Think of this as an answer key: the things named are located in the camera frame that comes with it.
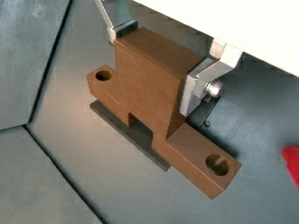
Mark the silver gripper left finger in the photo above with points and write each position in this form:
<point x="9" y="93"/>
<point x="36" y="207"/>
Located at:
<point x="116" y="15"/>

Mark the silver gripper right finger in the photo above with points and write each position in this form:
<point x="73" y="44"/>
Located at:
<point x="202" y="79"/>

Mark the brown T-shaped block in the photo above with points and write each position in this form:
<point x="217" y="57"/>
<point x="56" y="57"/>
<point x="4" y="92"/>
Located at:
<point x="140" y="91"/>

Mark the red cylindrical peg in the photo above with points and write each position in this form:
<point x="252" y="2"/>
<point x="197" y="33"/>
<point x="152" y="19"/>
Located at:
<point x="291" y="158"/>

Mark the black angle bracket fixture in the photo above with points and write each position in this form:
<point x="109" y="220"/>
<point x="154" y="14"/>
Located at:
<point x="137" y="134"/>

